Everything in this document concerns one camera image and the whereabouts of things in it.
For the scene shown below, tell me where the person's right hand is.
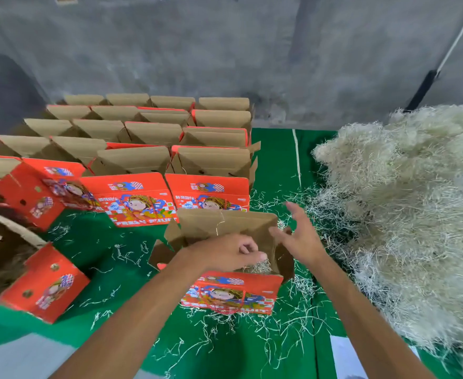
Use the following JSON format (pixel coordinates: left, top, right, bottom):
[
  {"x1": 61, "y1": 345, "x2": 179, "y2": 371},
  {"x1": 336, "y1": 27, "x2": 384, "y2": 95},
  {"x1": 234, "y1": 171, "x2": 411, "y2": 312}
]
[{"x1": 268, "y1": 201, "x2": 329, "y2": 271}]

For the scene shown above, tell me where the person's left hand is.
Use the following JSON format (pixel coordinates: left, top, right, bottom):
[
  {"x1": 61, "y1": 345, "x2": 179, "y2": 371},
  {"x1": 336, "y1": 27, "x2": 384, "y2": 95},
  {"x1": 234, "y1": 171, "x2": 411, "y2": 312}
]
[{"x1": 180, "y1": 233, "x2": 269, "y2": 275}]

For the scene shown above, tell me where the red printed cardboard box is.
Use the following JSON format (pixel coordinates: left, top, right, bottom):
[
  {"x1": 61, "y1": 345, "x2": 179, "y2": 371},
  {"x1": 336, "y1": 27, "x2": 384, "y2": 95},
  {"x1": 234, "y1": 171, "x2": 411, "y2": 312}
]
[
  {"x1": 0, "y1": 205, "x2": 91, "y2": 325},
  {"x1": 148, "y1": 209, "x2": 296, "y2": 316}
]

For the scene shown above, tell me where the pile of shredded paper filler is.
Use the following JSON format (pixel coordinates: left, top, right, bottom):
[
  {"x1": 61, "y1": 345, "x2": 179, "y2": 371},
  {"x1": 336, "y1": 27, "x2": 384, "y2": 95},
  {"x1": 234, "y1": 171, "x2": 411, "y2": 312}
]
[{"x1": 306, "y1": 104, "x2": 463, "y2": 379}]

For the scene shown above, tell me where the group of red fruit boxes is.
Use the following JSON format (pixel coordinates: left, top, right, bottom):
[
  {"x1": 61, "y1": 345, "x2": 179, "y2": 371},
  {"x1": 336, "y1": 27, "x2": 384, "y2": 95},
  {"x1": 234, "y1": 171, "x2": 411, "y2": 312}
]
[{"x1": 0, "y1": 93, "x2": 261, "y2": 231}]

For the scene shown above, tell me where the person's right forearm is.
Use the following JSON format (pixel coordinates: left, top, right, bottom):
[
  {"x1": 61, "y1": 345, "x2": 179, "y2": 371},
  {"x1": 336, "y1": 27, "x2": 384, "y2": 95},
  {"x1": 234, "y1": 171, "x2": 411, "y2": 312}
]
[{"x1": 306, "y1": 256, "x2": 438, "y2": 379}]

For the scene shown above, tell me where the person's left forearm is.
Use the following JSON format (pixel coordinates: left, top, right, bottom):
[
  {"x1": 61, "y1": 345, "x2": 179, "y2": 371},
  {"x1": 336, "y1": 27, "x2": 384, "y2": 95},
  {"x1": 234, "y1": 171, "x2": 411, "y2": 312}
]
[{"x1": 50, "y1": 252, "x2": 209, "y2": 379}]

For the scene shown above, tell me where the white printed paper sheet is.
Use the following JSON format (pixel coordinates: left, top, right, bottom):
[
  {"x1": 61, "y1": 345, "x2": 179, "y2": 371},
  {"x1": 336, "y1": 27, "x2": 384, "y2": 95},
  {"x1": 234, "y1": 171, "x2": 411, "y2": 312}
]
[{"x1": 330, "y1": 335, "x2": 422, "y2": 379}]

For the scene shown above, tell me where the white pole with black grip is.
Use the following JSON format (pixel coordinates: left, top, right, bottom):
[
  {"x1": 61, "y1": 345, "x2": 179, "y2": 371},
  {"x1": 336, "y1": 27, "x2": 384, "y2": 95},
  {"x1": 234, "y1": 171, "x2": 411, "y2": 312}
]
[{"x1": 404, "y1": 0, "x2": 463, "y2": 113}]

